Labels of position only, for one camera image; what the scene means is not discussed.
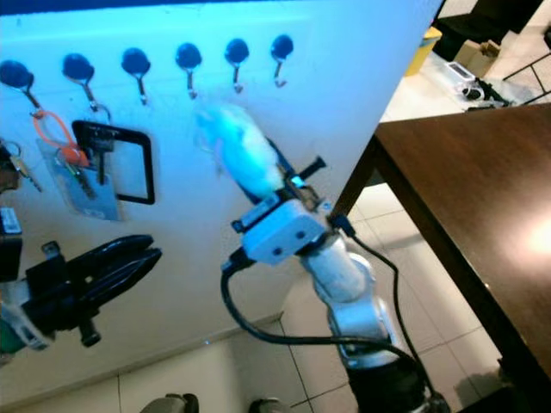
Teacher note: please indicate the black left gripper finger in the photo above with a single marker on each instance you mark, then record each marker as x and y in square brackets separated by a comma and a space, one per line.
[129, 277]
[120, 250]

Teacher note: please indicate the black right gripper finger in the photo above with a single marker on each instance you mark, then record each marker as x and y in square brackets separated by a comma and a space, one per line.
[286, 168]

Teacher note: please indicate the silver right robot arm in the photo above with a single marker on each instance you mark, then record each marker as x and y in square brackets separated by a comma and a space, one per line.
[353, 292]

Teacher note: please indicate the clear plastic card holder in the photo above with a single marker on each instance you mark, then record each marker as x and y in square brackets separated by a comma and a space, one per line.
[65, 205]

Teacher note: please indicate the black rectangular loop with key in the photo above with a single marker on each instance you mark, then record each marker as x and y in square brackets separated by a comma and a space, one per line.
[101, 138]

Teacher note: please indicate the grey robot left foot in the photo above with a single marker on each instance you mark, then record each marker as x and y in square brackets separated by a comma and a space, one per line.
[168, 403]

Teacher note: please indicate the grey robot foot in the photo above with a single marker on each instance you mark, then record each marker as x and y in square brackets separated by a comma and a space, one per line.
[168, 403]
[271, 406]

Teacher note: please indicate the key bunch with brown charm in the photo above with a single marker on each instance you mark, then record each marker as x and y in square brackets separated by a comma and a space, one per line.
[13, 168]

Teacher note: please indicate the dark brown wooden table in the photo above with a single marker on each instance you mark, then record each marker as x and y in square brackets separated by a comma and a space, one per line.
[465, 198]

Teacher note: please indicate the yellow bin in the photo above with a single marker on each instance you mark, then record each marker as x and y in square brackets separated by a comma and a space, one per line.
[422, 50]

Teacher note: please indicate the grey robot right foot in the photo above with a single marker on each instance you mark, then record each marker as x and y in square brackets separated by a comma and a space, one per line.
[271, 406]

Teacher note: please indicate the white tray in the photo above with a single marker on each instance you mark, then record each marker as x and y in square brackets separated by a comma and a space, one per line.
[458, 79]

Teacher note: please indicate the brown cardboard box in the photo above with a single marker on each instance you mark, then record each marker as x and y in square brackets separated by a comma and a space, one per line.
[478, 58]

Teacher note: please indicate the black furniture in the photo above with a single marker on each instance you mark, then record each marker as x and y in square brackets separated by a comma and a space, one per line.
[491, 21]

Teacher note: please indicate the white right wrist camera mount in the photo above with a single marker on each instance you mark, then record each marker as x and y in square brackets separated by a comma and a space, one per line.
[284, 232]

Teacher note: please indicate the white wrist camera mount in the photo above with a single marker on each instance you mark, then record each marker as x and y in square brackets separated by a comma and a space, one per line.
[19, 314]
[284, 232]

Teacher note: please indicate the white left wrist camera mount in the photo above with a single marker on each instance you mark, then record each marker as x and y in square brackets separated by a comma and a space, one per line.
[19, 314]

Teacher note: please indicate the black round wall hook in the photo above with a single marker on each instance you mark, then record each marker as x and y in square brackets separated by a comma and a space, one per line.
[77, 67]
[188, 56]
[135, 62]
[281, 46]
[17, 74]
[236, 52]

